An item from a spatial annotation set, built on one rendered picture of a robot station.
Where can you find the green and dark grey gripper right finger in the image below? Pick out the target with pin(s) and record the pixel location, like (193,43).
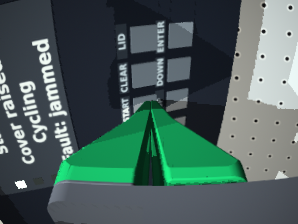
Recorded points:
(179,156)

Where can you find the white benchtop lab instrument with lid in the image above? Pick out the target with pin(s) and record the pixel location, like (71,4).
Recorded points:
(71,70)

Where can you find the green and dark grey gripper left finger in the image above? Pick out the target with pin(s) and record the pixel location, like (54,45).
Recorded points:
(117,156)

